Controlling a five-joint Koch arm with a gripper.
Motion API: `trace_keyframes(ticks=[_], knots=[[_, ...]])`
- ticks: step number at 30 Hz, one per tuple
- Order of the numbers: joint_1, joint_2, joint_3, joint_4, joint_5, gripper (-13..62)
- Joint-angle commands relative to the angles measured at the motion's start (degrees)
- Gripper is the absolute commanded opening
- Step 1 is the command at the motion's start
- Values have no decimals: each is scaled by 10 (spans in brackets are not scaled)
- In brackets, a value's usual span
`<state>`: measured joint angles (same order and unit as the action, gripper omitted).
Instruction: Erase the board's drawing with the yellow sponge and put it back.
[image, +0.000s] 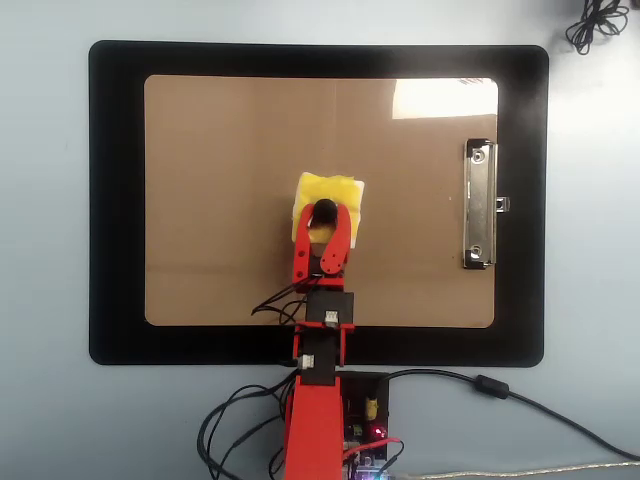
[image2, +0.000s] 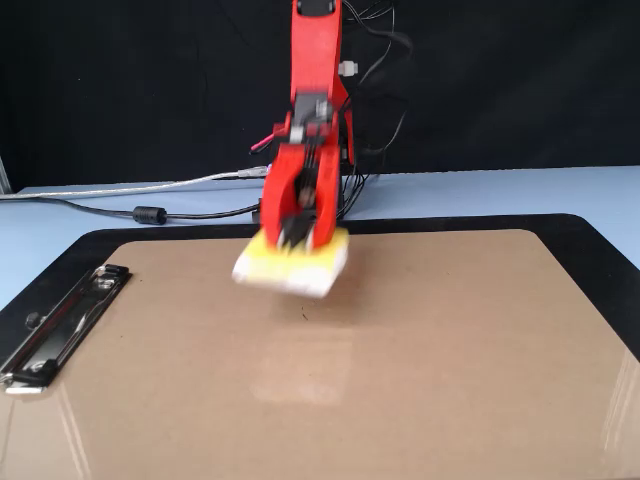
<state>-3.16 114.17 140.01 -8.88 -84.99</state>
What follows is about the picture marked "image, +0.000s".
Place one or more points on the brown glossy clipboard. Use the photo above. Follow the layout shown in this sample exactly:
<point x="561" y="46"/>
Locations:
<point x="225" y="175"/>

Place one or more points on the silver metal clipboard clip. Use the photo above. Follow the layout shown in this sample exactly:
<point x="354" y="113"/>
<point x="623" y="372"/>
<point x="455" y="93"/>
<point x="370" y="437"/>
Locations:
<point x="478" y="210"/>

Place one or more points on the yellow sponge with black knob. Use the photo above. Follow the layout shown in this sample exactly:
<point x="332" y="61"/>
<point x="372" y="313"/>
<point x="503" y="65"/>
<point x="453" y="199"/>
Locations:
<point x="335" y="187"/>

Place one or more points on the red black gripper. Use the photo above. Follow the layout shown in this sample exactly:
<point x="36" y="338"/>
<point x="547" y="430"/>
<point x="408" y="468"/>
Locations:
<point x="325" y="283"/>

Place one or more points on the black rectangular desk mat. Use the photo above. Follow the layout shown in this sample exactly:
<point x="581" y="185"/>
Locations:
<point x="115" y="200"/>

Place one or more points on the black robot base with board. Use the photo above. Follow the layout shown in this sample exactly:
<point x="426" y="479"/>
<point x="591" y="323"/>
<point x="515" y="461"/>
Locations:
<point x="376" y="390"/>

